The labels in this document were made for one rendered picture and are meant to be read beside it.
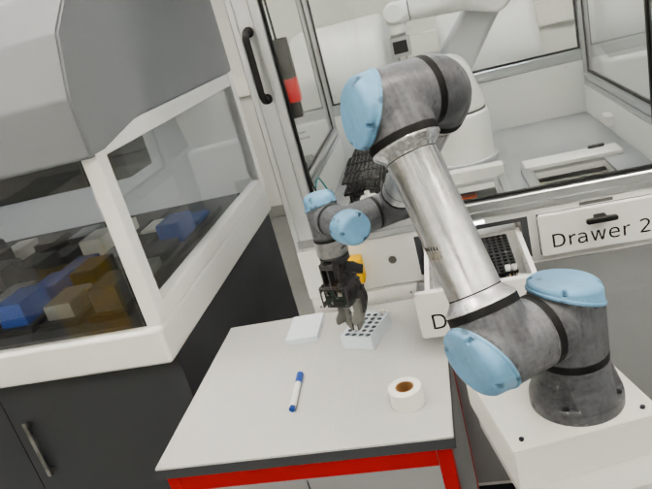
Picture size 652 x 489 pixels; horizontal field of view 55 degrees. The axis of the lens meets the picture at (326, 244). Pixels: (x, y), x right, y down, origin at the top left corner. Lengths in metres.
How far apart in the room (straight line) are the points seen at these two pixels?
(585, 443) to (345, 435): 0.46
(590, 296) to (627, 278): 0.79
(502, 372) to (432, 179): 0.30
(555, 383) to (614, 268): 0.74
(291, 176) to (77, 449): 1.06
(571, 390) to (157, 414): 1.21
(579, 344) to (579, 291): 0.08
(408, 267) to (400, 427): 0.56
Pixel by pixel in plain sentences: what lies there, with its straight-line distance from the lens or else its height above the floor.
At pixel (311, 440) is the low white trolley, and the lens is 1.32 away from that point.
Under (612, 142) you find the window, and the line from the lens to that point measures 1.68.
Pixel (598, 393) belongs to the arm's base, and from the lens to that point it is 1.09.
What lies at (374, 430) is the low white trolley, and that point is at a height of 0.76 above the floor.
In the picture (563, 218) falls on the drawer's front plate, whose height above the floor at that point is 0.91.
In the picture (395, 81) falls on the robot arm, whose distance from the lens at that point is 0.99.
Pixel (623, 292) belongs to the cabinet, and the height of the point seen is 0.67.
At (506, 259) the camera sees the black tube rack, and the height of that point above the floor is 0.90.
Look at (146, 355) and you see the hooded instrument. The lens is 1.71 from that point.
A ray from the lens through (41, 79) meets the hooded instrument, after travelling 1.57.
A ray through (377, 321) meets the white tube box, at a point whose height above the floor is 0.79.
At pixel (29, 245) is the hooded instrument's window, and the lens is 1.72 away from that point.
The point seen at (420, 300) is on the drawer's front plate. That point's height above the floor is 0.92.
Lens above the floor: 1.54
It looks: 20 degrees down
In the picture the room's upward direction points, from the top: 15 degrees counter-clockwise
